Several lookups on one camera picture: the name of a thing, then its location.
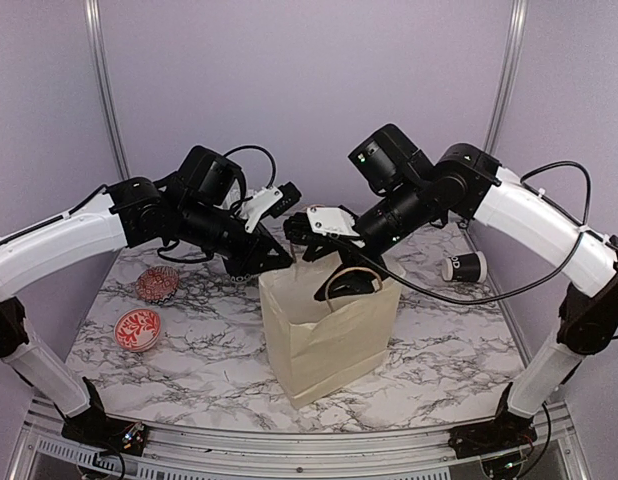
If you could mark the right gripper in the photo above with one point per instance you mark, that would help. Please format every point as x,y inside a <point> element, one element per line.
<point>354,271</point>

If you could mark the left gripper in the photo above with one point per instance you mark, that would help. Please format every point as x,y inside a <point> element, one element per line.
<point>249,260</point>

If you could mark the cream paper bag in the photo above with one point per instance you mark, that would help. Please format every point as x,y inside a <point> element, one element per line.
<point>316,341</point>

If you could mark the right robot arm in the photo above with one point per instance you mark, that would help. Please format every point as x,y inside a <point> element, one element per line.
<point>475,186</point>

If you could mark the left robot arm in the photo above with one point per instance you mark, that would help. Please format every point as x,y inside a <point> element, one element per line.
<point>204,203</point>

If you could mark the black cup holding straws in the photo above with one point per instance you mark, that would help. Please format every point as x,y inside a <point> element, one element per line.
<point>242,278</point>

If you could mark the red patterned bowl dark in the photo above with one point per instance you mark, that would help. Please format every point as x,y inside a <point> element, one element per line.
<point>157,284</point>

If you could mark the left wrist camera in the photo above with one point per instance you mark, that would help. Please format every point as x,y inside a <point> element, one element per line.
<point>268,201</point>

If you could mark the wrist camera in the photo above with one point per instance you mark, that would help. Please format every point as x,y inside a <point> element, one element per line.
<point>268,201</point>
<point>317,224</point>

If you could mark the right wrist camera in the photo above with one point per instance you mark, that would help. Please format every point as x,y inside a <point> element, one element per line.
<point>317,224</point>

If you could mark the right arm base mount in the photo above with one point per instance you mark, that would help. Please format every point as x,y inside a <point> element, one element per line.
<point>504,431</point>

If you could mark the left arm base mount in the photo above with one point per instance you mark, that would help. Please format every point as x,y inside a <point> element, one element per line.
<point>106,430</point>

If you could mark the front aluminium rail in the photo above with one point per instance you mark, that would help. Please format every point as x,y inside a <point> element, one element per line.
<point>180,452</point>

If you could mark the left aluminium frame post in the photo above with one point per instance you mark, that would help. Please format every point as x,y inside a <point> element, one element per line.
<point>103,83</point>

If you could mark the aluminium frame post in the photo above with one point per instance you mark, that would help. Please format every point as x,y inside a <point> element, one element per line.
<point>103,83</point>
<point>510,64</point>

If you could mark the right aluminium frame post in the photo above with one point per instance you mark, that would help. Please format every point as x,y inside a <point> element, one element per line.
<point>510,64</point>

